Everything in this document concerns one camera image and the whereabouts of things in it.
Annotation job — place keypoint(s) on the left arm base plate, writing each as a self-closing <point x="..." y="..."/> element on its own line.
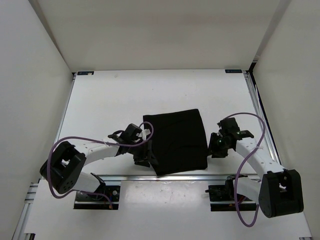
<point x="112" y="190"/>

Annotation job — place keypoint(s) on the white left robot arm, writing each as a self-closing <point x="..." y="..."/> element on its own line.
<point x="63" y="169"/>

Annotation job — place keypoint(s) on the black skirt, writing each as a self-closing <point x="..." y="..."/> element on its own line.
<point x="179" y="142"/>

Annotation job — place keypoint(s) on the blue left table label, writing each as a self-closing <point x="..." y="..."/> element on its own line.
<point x="85" y="73"/>

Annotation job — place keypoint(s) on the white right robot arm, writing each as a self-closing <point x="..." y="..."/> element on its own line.
<point x="279" y="191"/>

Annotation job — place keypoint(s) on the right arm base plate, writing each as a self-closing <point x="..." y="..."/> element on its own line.
<point x="221" y="197"/>

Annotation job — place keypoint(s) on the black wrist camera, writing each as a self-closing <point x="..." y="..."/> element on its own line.
<point x="228" y="126"/>
<point x="129" y="136"/>

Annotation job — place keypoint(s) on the white front cover board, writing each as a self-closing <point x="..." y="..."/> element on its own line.
<point x="154" y="210"/>

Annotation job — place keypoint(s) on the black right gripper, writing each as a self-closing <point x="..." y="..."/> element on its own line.
<point x="212" y="148"/>

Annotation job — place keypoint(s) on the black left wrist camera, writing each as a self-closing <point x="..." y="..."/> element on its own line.
<point x="129" y="136"/>

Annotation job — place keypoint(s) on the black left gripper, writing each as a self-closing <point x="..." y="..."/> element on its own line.
<point x="146" y="155"/>

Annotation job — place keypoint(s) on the blue right table label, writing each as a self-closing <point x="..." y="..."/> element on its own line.
<point x="233" y="71"/>

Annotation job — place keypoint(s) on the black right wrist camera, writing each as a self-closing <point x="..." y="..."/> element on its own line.
<point x="228" y="126"/>

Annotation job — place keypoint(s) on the blue table label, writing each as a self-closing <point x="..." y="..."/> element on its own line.
<point x="85" y="73"/>
<point x="233" y="71"/>

